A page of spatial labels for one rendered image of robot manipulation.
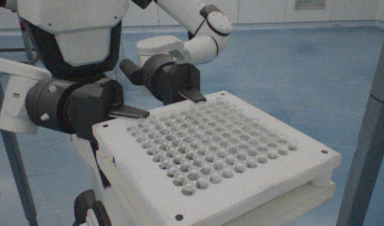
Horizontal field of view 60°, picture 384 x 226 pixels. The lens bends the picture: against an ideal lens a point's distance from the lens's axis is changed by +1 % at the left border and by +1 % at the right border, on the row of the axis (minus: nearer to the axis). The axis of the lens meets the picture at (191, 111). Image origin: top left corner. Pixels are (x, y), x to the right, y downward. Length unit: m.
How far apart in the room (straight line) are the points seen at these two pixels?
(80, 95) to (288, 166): 0.32
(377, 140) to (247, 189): 0.82
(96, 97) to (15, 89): 0.18
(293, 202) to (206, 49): 0.53
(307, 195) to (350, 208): 0.85
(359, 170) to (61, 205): 1.54
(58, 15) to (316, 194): 0.69
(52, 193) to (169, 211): 1.86
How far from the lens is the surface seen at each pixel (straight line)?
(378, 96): 1.10
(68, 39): 0.91
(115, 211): 0.98
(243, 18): 6.08
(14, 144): 1.66
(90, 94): 0.52
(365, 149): 1.17
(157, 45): 0.74
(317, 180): 0.46
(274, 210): 0.42
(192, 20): 0.96
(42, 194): 2.19
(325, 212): 2.04
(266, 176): 0.39
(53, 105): 0.56
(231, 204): 0.35
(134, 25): 5.91
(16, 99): 0.64
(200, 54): 0.85
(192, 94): 0.56
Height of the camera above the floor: 1.31
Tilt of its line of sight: 27 degrees down
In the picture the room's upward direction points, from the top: straight up
